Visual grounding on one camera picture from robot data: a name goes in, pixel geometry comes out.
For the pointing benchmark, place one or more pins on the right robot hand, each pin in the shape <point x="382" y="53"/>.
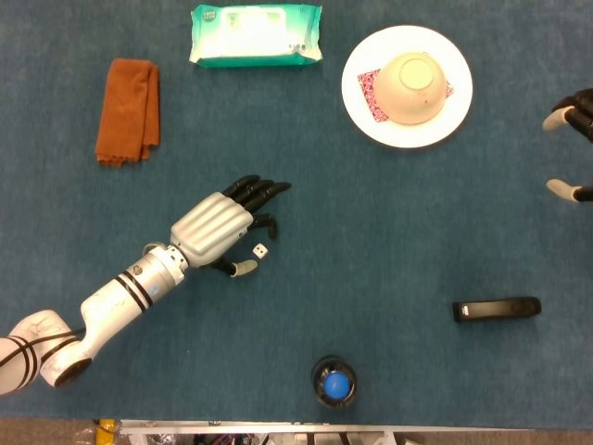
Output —
<point x="576" y="116"/>

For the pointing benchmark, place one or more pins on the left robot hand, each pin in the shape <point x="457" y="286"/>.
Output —
<point x="210" y="229"/>

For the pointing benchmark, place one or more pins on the small white die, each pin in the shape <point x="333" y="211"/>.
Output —
<point x="260" y="251"/>

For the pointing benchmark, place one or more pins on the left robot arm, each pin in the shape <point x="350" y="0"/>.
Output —
<point x="116" y="296"/>

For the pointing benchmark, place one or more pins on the white round plate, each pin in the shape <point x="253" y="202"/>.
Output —
<point x="458" y="83"/>

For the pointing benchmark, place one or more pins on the brown folded cloth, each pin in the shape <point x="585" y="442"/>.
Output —
<point x="129" y="111"/>

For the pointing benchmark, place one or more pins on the cream upturned bowl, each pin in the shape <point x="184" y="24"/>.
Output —
<point x="410" y="90"/>

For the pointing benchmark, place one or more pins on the blue capped bottle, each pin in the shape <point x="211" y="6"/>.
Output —
<point x="334" y="384"/>

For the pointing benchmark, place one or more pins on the green wet wipes pack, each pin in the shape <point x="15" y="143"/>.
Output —
<point x="256" y="34"/>

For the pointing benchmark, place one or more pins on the red patterned paper square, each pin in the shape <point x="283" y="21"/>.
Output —
<point x="368" y="85"/>

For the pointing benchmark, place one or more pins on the yellow clamp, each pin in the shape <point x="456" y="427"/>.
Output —
<point x="106" y="431"/>

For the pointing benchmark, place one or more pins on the metal frame rail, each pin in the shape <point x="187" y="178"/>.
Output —
<point x="278" y="425"/>

